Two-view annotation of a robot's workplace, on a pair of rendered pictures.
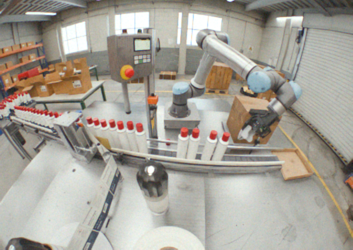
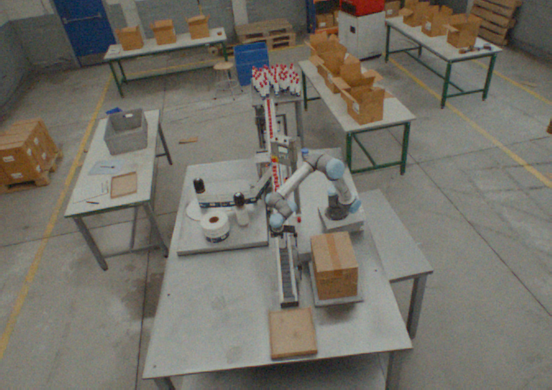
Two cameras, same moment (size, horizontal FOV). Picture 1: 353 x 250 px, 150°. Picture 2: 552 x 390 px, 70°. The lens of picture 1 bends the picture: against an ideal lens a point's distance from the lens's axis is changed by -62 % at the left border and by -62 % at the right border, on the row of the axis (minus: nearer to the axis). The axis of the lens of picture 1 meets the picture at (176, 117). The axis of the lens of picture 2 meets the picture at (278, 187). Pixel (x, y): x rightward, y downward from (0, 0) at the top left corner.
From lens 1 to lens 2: 267 cm
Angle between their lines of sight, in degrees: 68
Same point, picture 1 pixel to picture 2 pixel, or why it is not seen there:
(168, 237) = (223, 217)
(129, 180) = (255, 209)
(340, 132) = not seen: outside the picture
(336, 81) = not seen: outside the picture
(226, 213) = (244, 259)
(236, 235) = (228, 266)
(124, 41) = (273, 144)
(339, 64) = not seen: outside the picture
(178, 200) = (249, 231)
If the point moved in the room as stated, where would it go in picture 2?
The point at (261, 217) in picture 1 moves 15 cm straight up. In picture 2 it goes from (237, 281) to (233, 266)
